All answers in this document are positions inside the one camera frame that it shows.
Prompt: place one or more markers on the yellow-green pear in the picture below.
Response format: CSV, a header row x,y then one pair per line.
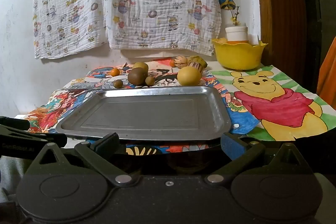
x,y
141,66

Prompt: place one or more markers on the metal baking tray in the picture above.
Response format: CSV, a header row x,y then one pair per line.
x,y
144,113

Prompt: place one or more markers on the plant sprig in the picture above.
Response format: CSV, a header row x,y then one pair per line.
x,y
234,16

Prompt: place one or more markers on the orange cloth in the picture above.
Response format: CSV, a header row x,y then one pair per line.
x,y
328,69

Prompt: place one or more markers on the small brown longan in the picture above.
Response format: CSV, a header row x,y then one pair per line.
x,y
150,80
118,83

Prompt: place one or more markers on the cartoon boys drawing paper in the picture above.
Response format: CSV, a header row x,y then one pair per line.
x,y
162,73

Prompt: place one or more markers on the small orange kumquat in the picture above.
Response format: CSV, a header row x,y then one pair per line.
x,y
115,72
172,63

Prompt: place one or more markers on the white jar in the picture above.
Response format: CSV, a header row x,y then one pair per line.
x,y
236,33

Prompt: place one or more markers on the bear drawing paper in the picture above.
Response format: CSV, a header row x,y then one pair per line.
x,y
275,108

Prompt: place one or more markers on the brown kiwi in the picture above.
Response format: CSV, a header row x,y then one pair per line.
x,y
137,76

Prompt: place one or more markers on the yellow plastic bowl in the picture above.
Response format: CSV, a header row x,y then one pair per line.
x,y
239,56

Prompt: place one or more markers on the dark striped pepino melon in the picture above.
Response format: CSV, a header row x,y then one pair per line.
x,y
194,66

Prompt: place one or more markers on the cartoon print tablecloth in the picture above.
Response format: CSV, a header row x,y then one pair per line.
x,y
50,113

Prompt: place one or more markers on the wooden door frame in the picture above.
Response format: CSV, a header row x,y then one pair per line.
x,y
281,3

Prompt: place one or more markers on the pale striped pepino melon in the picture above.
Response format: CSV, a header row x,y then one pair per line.
x,y
179,61

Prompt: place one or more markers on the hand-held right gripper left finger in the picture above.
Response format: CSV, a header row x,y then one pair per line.
x,y
106,145

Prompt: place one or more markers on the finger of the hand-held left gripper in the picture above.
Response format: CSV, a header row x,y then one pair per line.
x,y
14,123
50,138

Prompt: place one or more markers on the yellow round citrus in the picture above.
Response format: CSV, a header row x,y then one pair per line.
x,y
189,76

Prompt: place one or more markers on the printed muslin blanket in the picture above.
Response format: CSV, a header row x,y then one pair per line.
x,y
147,3

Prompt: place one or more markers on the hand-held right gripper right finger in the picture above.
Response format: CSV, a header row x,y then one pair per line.
x,y
231,146

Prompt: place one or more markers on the pale fruit in bowl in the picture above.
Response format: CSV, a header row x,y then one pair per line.
x,y
222,40

